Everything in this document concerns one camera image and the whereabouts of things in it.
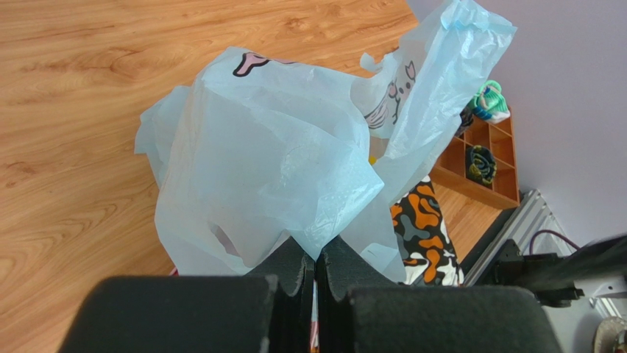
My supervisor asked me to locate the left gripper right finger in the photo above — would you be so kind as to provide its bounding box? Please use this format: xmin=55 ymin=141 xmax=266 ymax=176
xmin=316 ymin=237 xmax=561 ymax=352

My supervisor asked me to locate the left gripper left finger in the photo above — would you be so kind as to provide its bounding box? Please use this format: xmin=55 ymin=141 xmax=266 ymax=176
xmin=60 ymin=239 xmax=314 ymax=352

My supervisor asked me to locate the light blue plastic bag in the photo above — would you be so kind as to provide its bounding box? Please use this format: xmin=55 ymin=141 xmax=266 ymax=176
xmin=135 ymin=1 xmax=517 ymax=284

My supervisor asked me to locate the camouflage patterned cloth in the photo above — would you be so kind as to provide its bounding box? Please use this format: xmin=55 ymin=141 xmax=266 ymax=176
xmin=390 ymin=176 xmax=464 ymax=287

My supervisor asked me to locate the wooden compartment tray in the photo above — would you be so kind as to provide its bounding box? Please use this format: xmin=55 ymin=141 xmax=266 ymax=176
xmin=430 ymin=118 xmax=520 ymax=210

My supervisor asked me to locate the dark yellow sock roll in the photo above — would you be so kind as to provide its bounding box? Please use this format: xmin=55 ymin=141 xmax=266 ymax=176
xmin=465 ymin=145 xmax=497 ymax=187

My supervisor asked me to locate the teal white sock roll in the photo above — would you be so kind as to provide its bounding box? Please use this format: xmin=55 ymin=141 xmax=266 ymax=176
xmin=467 ymin=80 xmax=511 ymax=124

